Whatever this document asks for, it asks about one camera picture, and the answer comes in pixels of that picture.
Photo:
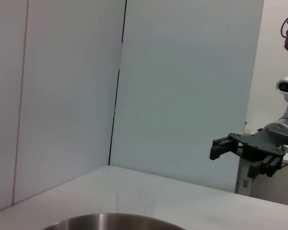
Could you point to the clear plastic measuring cup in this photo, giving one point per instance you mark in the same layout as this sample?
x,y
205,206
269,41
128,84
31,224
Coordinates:
x,y
136,201

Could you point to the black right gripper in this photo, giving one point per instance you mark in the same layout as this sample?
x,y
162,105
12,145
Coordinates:
x,y
259,146

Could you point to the stainless steel mixing bowl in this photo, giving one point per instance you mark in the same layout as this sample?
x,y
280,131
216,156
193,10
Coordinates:
x,y
110,222

